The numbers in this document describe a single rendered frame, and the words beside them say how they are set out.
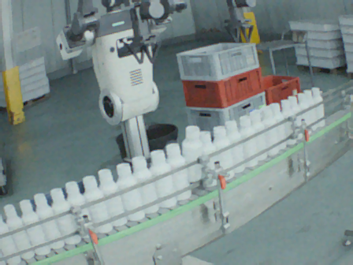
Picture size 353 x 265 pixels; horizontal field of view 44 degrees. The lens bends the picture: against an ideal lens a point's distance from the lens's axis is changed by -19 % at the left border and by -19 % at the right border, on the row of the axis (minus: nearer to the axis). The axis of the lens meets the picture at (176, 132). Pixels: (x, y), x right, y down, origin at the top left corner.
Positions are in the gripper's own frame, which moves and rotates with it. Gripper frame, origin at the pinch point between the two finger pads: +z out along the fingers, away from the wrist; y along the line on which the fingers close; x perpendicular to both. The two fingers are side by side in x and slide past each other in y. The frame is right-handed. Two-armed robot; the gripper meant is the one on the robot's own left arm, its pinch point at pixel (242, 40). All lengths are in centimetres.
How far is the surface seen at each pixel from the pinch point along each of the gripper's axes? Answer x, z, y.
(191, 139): 47, 23, -19
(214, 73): -122, 45, 159
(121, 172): 70, 25, -17
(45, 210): 98, 27, -18
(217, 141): 35.2, 26.9, -16.9
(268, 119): 11.0, 26.5, -17.4
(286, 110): -0.8, 26.1, -17.0
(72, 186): 87, 24, -17
